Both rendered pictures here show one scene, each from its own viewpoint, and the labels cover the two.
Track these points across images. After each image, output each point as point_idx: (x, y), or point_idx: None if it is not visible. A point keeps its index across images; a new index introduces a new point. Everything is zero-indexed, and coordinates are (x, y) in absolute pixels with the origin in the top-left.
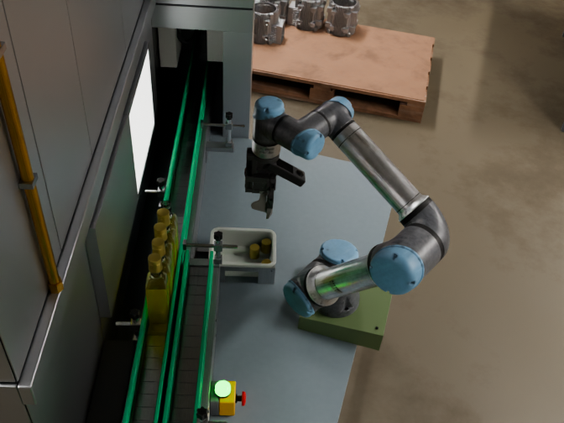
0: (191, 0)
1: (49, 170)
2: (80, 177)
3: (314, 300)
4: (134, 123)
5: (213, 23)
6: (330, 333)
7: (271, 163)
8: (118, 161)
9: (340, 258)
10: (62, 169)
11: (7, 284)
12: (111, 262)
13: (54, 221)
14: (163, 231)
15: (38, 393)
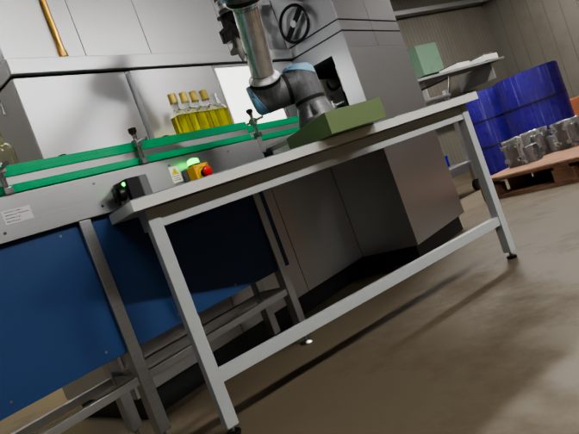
0: (308, 45)
1: (75, 9)
2: (126, 47)
3: (250, 83)
4: (230, 83)
5: (325, 52)
6: (304, 141)
7: (225, 12)
8: (186, 74)
9: (288, 66)
10: (96, 23)
11: (4, 9)
12: (162, 114)
13: (78, 36)
14: (190, 91)
15: (15, 70)
